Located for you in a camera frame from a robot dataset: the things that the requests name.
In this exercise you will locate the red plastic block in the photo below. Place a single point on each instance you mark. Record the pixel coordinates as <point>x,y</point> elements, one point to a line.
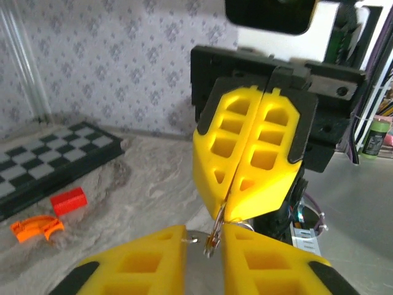
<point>69,201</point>

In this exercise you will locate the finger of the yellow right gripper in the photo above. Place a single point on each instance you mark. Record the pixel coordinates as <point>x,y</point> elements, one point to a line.
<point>212,172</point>
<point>276,184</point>

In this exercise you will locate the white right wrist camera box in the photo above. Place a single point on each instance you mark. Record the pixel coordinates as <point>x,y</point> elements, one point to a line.
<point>276,15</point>

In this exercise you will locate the orange curved plastic piece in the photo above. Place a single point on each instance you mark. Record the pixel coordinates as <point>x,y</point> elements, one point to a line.
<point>33,229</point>

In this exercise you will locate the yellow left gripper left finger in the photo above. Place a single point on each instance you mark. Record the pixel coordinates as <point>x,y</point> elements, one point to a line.
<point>138,264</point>

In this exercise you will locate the green cylindrical can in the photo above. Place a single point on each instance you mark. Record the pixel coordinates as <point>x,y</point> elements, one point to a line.
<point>376,139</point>

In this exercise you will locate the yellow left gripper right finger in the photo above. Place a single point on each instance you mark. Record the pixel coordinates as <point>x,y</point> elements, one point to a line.
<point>270,267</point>

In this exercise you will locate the folded black grey chessboard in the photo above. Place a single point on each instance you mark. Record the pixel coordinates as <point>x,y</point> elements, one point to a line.
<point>46,163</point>

